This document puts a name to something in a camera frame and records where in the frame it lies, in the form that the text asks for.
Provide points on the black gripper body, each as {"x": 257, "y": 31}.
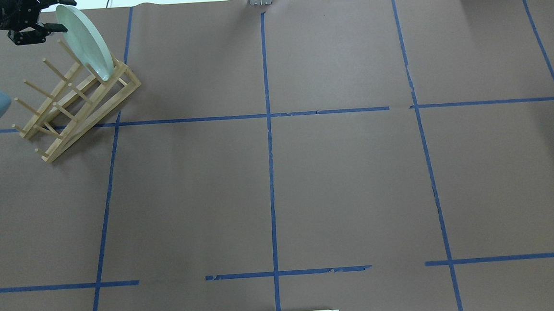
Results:
{"x": 22, "y": 18}

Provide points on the wooden dish rack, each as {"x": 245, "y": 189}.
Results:
{"x": 79, "y": 101}

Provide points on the light green ceramic plate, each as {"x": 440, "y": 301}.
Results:
{"x": 85, "y": 40}

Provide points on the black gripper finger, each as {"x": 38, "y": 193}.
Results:
{"x": 43, "y": 4}
{"x": 52, "y": 28}

